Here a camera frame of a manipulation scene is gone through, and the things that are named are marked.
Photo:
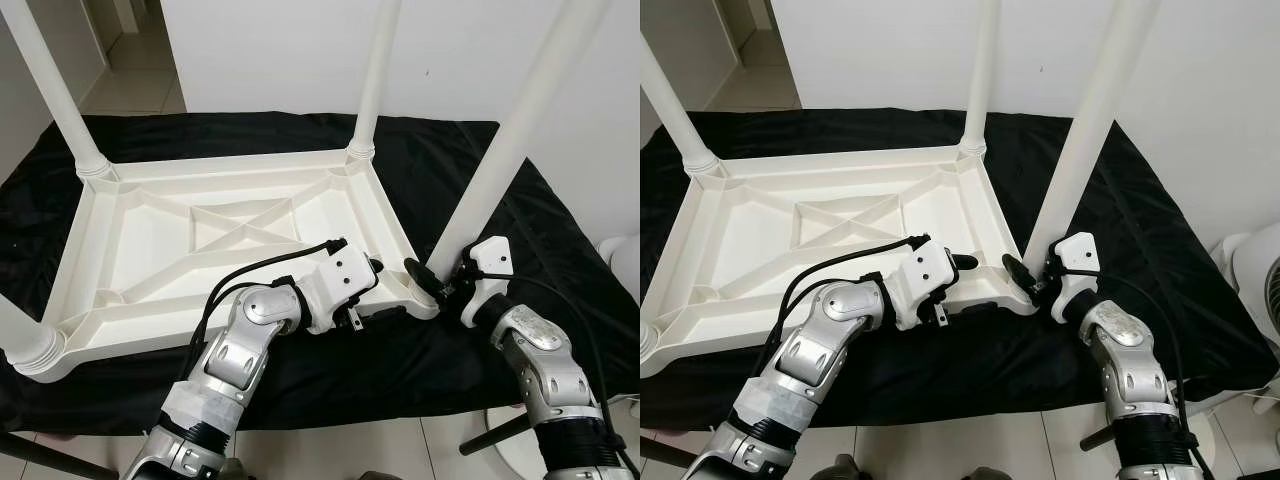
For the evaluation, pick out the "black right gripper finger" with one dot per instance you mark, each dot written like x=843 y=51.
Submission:
x=422 y=275
x=1018 y=270

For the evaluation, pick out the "white plastic table top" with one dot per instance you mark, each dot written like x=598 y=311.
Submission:
x=150 y=240
x=760 y=240

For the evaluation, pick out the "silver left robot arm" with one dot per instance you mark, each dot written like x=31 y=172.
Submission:
x=815 y=345
x=235 y=350

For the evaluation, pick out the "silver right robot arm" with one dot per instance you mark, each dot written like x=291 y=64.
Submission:
x=1125 y=360
x=540 y=360

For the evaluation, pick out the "black table cloth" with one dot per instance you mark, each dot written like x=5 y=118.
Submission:
x=400 y=380
x=1000 y=370

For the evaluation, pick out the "grey robot left foot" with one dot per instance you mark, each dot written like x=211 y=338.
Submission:
x=843 y=469

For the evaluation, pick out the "white floor fan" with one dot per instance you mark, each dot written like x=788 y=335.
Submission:
x=1255 y=275

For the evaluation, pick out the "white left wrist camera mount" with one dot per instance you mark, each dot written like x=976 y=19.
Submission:
x=925 y=270
x=340 y=275

